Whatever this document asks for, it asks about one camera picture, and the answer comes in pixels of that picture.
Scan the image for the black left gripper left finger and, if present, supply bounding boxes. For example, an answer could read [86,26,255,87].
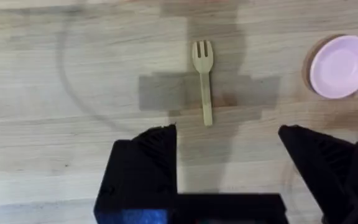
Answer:
[93,123,178,224]

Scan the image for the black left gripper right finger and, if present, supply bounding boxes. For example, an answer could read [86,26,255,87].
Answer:
[277,124,358,224]

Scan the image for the pink plate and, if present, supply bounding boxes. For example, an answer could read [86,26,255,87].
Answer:
[308,34,358,100]

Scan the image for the wooden fork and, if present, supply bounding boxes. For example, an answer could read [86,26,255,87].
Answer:
[192,40,214,127]

